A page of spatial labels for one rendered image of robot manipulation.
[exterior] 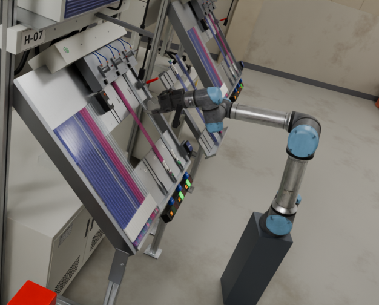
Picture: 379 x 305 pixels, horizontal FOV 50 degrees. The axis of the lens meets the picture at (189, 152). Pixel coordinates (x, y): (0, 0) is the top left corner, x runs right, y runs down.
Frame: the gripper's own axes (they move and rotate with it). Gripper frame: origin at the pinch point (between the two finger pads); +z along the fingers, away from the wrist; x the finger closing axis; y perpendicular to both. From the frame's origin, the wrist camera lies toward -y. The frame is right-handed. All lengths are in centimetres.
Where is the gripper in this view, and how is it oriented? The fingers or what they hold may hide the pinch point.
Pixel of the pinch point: (147, 111)
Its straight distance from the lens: 188.8
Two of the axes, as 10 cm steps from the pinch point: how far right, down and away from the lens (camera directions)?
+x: -2.8, 4.6, -8.4
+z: -9.2, 1.0, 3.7
